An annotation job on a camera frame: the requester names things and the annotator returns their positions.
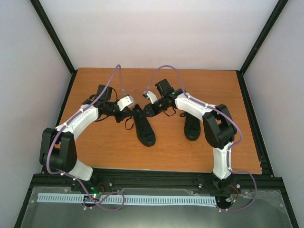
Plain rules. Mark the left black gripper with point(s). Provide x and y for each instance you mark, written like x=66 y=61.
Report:
x=125 y=114

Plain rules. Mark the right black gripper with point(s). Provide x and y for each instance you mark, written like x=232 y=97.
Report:
x=152 y=112

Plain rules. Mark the black sneaker one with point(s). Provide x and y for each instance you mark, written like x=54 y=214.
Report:
x=144 y=131

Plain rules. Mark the black sneaker with laces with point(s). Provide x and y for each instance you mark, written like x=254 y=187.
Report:
x=192 y=128

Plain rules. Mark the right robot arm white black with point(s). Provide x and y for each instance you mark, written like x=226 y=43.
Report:
x=219 y=128

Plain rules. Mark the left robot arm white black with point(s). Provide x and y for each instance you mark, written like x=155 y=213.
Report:
x=58 y=146

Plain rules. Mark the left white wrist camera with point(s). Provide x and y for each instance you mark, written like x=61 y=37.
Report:
x=126 y=101

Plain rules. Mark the white slotted cable duct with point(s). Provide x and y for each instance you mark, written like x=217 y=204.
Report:
x=129 y=200

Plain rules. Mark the grey metal base plate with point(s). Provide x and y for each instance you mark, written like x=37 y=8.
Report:
x=154 y=213

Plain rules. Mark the left black corner post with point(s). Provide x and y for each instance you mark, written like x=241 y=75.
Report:
x=52 y=34

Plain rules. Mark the black corner post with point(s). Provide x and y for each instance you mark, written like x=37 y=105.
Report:
x=52 y=34
x=280 y=5

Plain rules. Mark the right black corner post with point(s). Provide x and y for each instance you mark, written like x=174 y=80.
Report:
x=280 y=5

